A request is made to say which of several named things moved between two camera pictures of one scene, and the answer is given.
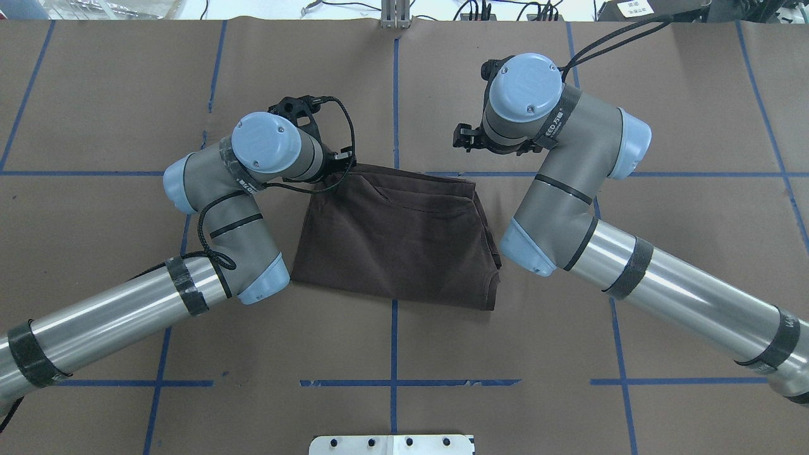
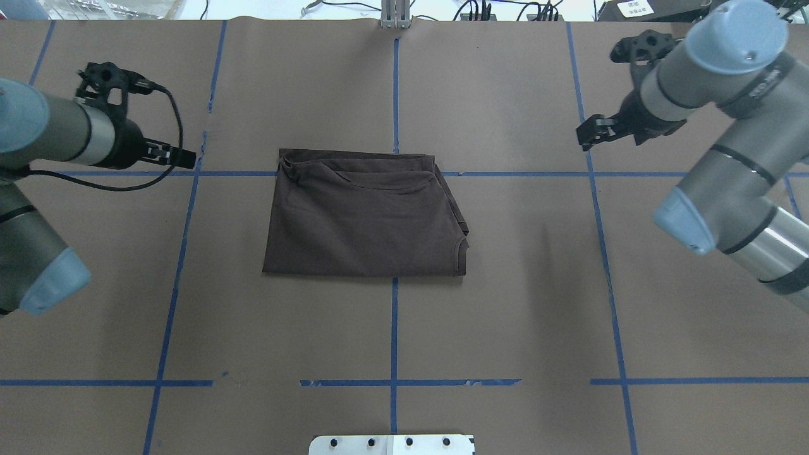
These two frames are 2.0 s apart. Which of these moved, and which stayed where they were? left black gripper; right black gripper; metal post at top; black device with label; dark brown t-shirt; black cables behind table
Moved: left black gripper; right black gripper; dark brown t-shirt
Stayed: black cables behind table; metal post at top; black device with label
